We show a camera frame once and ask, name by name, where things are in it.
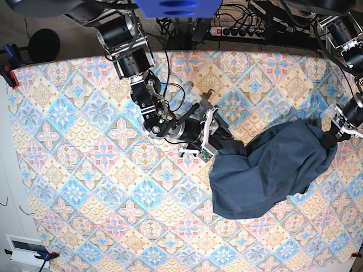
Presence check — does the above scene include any dark navy t-shirt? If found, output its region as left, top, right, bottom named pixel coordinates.
left=209, top=119, right=337, bottom=219

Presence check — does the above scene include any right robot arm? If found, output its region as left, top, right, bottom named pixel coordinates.
left=65, top=1, right=233, bottom=162

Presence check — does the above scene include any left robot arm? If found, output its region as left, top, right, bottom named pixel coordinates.
left=311, top=1, right=362, bottom=149

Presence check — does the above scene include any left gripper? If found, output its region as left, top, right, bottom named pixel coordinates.
left=320, top=93, right=362, bottom=149

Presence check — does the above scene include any patterned colourful tablecloth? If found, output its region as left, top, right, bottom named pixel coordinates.
left=7, top=51, right=362, bottom=271

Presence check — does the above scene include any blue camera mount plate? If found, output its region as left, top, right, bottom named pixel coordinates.
left=135, top=0, right=222, bottom=18

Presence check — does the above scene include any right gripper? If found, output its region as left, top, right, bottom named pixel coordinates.
left=178, top=106, right=233, bottom=158

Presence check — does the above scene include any white power strip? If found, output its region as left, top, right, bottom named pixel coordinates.
left=209, top=27, right=263, bottom=39

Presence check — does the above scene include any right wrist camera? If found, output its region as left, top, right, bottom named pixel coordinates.
left=197, top=148, right=214, bottom=163

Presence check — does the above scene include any blue orange clamp bottom left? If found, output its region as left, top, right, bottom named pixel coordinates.
left=4, top=249, right=60, bottom=271

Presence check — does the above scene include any blue orange clamp top left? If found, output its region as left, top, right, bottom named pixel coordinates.
left=1, top=44, right=22, bottom=90

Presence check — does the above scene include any blue orange clamp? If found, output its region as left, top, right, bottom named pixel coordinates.
left=4, top=249, right=60, bottom=271
left=1, top=44, right=22, bottom=90

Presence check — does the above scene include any white wall outlet box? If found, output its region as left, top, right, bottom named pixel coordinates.
left=5, top=234, right=47, bottom=267

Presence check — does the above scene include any orange clamp bottom right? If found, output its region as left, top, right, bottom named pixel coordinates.
left=351, top=252, right=362, bottom=258

